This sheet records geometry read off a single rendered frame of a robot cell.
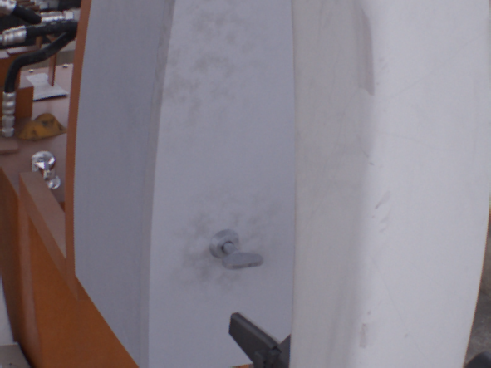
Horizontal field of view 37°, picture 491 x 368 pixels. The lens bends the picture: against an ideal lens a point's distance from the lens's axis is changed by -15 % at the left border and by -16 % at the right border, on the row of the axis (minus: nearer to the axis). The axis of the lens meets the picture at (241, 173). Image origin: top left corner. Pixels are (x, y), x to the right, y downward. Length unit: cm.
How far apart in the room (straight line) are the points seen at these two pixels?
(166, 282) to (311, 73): 45
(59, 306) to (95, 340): 11
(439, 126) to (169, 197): 43
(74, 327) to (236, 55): 80
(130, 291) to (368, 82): 53
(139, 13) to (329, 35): 43
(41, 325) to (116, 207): 61
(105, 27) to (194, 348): 32
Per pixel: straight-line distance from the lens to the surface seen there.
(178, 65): 63
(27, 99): 157
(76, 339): 137
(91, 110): 80
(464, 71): 27
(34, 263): 126
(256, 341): 56
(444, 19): 26
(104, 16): 77
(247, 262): 68
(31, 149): 141
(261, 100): 67
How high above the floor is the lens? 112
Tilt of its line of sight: 22 degrees down
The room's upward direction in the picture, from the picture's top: 7 degrees clockwise
